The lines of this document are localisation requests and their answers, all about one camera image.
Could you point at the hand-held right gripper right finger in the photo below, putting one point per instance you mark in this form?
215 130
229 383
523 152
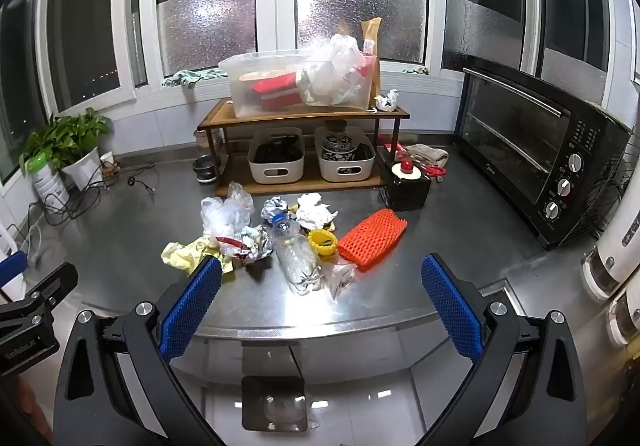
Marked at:
452 311

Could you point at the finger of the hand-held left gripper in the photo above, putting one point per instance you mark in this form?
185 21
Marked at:
10 267
45 288

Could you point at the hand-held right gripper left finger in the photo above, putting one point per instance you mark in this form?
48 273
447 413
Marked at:
192 311

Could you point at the yellow paper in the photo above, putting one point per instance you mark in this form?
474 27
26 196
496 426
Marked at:
187 251

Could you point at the silver foil snack wrapper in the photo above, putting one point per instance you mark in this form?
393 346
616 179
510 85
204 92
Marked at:
255 243

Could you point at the clear plastic bag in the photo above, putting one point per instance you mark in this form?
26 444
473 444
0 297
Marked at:
222 216

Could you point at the orange foam net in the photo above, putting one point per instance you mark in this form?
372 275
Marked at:
372 238

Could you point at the clear plastic bottle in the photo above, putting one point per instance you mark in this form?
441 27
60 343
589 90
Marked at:
295 256

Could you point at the white tissue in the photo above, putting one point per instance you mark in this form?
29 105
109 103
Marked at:
315 211

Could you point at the green white canister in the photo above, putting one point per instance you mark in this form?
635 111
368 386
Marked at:
47 181

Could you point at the small clear plastic packet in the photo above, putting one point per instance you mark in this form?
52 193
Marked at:
340 276

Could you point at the black box with red knob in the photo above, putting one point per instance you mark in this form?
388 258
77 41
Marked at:
405 191

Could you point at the crumpled foil ball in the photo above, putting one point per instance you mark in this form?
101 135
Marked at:
275 208

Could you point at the red scissors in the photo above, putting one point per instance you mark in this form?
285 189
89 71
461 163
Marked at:
435 171

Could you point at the green potted plant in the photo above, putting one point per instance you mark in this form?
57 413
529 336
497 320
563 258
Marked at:
65 136

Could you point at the small black bowl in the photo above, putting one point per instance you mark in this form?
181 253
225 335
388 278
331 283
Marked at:
204 167

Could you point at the beige cloth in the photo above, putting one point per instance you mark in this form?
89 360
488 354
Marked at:
430 154

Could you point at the white storage bin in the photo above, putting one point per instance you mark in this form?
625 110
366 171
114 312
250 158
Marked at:
345 170
275 171

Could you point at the white dispenser jar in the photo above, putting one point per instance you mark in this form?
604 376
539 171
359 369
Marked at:
625 316
615 246

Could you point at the black toaster oven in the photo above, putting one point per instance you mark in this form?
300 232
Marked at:
510 146

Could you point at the black utensils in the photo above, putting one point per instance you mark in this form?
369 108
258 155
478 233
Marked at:
277 149

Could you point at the patterned ceramic bowl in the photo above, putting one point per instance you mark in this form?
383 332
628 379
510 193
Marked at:
337 149

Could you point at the wooden shelf rack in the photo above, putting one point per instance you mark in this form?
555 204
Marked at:
390 114

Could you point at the small crumpled white paper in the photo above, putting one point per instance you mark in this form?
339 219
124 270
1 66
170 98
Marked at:
386 101

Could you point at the clear plastic storage box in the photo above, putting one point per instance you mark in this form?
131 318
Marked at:
242 91

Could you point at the green cloth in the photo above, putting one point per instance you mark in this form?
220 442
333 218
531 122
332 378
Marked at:
187 76
415 70

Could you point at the red packet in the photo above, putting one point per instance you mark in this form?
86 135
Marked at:
275 89

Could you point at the white plastic bags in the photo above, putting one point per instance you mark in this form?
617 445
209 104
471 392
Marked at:
330 71

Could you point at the brown paper bag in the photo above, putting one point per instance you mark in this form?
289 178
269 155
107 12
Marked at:
371 34

